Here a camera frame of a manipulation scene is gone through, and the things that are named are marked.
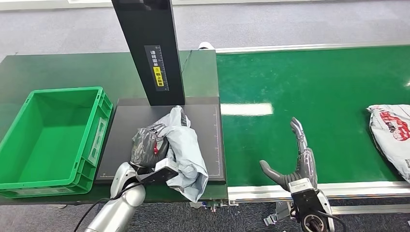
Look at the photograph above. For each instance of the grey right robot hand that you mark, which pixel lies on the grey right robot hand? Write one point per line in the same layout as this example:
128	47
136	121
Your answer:
306	169

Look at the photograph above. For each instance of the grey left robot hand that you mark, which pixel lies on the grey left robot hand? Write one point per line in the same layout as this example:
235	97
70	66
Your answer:
145	147

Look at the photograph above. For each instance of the grey red-printed mailer package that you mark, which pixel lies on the grey red-printed mailer package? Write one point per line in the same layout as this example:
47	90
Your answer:
185	150
392	137

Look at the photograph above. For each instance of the black inbound scanner machine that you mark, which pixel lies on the black inbound scanner machine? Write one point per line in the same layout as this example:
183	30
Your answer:
128	118

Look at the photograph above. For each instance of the green conveyor belt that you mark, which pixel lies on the green conveyor belt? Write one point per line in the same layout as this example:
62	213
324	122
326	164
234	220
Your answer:
320	80

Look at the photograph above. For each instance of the black yellow ruler label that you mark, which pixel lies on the black yellow ruler label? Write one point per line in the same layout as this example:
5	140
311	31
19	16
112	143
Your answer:
157	69

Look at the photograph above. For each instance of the green plastic crate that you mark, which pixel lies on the green plastic crate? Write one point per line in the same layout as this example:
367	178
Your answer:
51	142

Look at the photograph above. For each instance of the dark green table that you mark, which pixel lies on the dark green table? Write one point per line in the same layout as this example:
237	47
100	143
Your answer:
64	70

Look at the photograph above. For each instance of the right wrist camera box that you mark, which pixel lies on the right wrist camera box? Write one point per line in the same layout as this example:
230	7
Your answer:
304	195

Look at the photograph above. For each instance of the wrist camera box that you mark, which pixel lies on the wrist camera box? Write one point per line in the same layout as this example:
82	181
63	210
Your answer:
163	171
304	195

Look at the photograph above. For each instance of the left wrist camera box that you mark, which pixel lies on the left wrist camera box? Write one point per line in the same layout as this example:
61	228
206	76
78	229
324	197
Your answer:
163	171

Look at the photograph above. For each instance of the aluminium conveyor frame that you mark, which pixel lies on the aluminium conveyor frame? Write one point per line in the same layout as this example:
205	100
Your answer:
368	189

